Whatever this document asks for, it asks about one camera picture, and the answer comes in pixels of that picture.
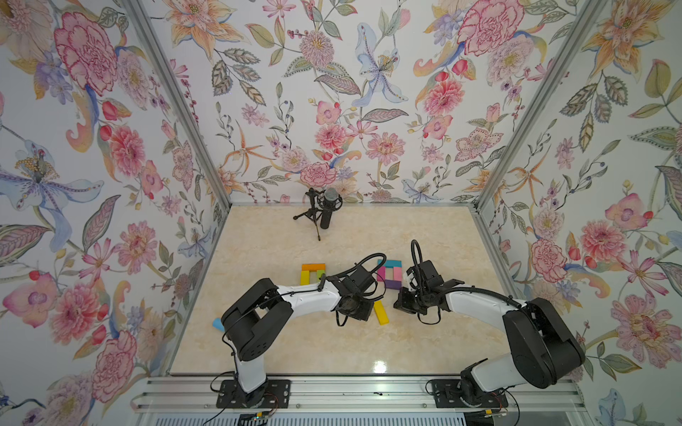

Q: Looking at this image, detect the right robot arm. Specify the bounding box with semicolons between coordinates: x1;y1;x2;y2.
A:
394;260;586;408

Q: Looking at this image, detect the orange long block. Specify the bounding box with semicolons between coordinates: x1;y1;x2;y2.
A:
301;264;326;272

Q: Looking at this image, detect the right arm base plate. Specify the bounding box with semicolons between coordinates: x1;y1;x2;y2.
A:
424;378;509;410

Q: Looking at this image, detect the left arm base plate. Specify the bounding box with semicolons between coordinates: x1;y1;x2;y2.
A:
216;379;291;409

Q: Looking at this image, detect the purple block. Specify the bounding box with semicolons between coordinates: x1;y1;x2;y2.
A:
385;280;402;290

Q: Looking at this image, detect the black microphone tripod stand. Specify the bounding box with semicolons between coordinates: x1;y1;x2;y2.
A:
293;188;330;241

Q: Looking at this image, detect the aluminium front rail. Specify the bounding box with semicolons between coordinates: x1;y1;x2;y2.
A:
131;376;586;415

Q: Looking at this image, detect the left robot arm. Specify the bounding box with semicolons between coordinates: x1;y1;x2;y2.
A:
220;264;384;405

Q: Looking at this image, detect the light blue block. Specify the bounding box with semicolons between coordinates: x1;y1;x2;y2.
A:
212;319;225;333

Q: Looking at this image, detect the teal block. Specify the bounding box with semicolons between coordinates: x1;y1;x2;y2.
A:
378;260;402;268

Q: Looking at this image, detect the yellow short block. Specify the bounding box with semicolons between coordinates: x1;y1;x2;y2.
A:
299;271;310;286

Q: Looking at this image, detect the black mesh microphone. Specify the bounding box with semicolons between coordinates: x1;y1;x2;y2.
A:
319;187;343;230

